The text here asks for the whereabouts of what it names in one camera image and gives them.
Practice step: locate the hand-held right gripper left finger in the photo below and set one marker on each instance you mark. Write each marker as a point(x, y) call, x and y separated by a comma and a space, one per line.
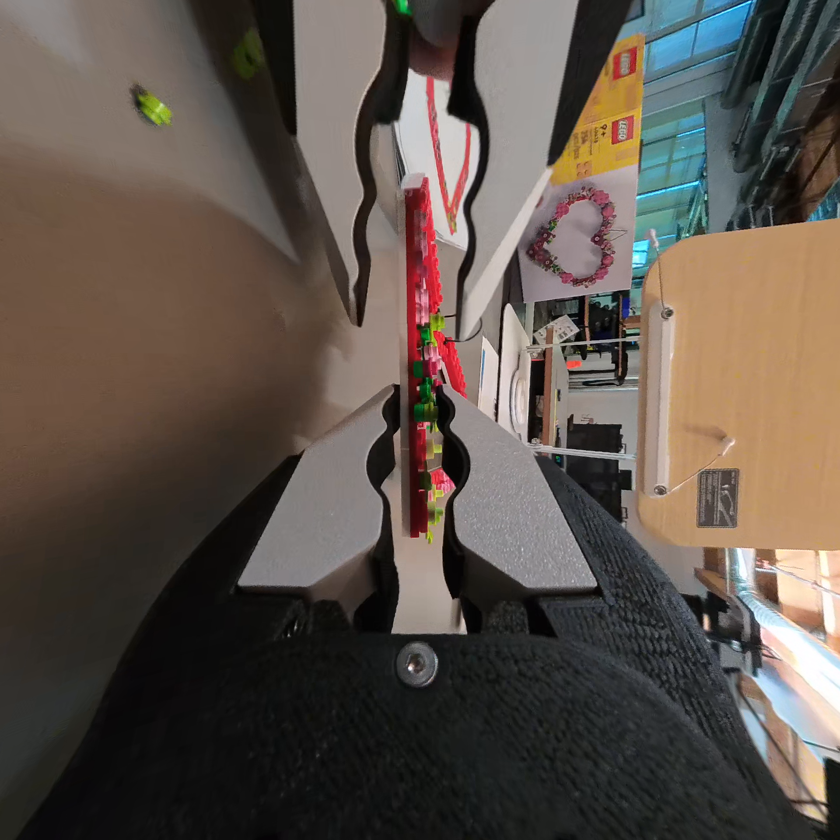
point(315, 518)

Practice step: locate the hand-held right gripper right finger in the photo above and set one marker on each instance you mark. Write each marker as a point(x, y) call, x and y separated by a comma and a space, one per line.
point(518, 512)

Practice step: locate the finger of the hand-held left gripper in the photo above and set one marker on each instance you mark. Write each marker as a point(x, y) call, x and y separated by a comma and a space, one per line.
point(518, 131)
point(334, 131)

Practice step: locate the red lego arc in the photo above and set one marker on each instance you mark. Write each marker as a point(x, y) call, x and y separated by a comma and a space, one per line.
point(456, 371)

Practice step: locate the red lego strip with flowers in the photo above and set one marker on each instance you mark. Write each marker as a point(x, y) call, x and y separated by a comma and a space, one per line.
point(415, 315)

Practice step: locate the yellow lego box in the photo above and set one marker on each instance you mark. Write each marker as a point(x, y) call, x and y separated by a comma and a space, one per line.
point(590, 216)

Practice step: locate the lime lego leaf piece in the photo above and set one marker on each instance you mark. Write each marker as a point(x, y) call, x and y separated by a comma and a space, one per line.
point(249, 52)

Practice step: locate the lime round lego piece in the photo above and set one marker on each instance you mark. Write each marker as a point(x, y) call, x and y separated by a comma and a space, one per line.
point(152, 108)

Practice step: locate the person's left hand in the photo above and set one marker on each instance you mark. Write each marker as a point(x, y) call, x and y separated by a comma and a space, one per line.
point(434, 62)

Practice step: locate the instruction booklet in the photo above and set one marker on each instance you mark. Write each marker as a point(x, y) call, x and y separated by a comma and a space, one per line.
point(413, 144)

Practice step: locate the cardboard sheet with label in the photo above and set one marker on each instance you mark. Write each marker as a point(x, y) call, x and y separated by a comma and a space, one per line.
point(489, 380)

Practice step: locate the white rounded tray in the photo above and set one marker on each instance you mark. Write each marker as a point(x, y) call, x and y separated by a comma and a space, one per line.
point(512, 354)

